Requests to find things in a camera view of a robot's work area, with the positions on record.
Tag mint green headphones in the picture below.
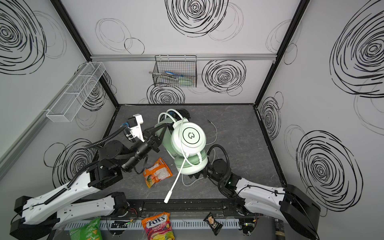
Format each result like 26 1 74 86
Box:
156 109 208 204

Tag black gaming headphones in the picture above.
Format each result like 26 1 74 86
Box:
177 109 191 120

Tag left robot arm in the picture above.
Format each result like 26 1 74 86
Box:
10 123 169 240

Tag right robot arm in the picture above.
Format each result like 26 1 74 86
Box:
204 144 321 240

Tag orange snack bag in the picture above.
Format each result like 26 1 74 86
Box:
143 158 173 189

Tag green brush in basket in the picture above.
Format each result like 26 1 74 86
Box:
149 72 194 87

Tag blue tool in basket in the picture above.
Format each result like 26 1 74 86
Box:
165 71 179 78

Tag Fox's fruits candy bag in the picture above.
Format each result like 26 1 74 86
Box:
141 212 175 240

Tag green snack bag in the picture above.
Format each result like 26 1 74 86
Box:
69 218 103 240

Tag small dark snack packet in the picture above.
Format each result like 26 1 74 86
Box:
204 212 223 236

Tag dark cylindrical roll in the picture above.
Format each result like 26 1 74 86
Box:
274 219 286 240

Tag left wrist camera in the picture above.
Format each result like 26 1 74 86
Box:
122 114 145 143

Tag black wire wall basket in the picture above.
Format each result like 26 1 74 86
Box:
152 55 198 88

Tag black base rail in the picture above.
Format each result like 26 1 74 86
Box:
74 198 301 218

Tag white slotted cable duct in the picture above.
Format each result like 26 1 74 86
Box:
64 218 241 231

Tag white mesh wall shelf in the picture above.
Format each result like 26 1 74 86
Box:
46 62 106 123

